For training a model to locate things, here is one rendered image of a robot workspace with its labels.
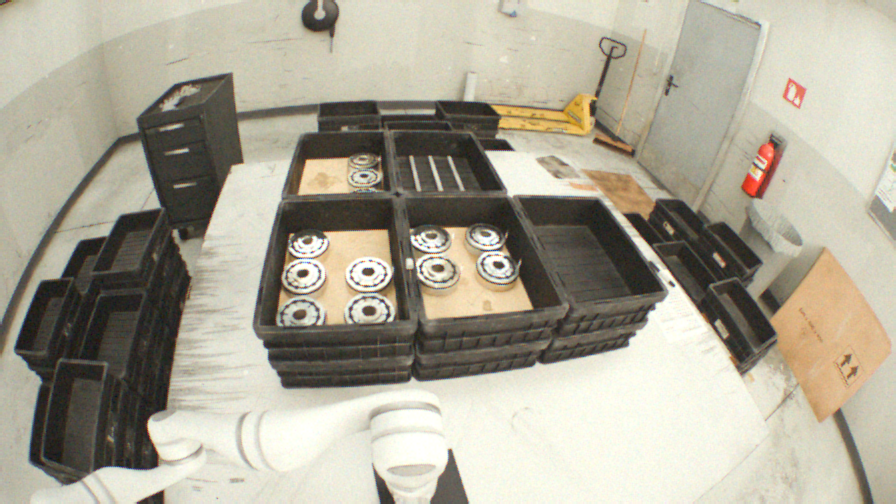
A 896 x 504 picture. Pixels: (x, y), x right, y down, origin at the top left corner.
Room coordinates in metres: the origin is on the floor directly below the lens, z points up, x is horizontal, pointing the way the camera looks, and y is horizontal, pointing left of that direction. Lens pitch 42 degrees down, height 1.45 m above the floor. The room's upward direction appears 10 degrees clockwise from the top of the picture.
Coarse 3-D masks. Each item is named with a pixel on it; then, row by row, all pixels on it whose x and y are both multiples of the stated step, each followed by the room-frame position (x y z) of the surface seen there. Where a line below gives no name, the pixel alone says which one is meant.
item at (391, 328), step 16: (400, 224) 0.64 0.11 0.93; (272, 240) 0.52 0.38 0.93; (400, 240) 0.59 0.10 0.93; (400, 256) 0.54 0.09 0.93; (256, 304) 0.35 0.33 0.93; (256, 320) 0.32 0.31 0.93; (416, 320) 0.39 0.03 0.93; (272, 336) 0.30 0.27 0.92; (288, 336) 0.31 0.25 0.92; (304, 336) 0.32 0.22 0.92; (320, 336) 0.33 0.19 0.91; (336, 336) 0.34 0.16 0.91; (352, 336) 0.35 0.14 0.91; (368, 336) 0.35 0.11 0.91
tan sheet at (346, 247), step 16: (336, 240) 0.67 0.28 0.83; (352, 240) 0.68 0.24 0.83; (368, 240) 0.69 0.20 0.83; (384, 240) 0.70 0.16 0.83; (288, 256) 0.58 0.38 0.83; (336, 256) 0.61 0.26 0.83; (352, 256) 0.62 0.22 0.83; (368, 256) 0.63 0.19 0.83; (384, 256) 0.64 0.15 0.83; (336, 272) 0.56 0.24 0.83; (336, 288) 0.51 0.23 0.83; (336, 304) 0.47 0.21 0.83; (336, 320) 0.43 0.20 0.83
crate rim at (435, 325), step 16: (400, 208) 0.70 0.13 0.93; (512, 208) 0.79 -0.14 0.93; (416, 272) 0.51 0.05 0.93; (416, 288) 0.47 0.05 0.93; (560, 288) 0.53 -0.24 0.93; (416, 304) 0.43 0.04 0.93; (432, 320) 0.40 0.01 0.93; (448, 320) 0.40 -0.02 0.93; (464, 320) 0.41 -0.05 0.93; (480, 320) 0.41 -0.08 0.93; (496, 320) 0.42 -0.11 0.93; (512, 320) 0.43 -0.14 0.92; (528, 320) 0.44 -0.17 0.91; (544, 320) 0.46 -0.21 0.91
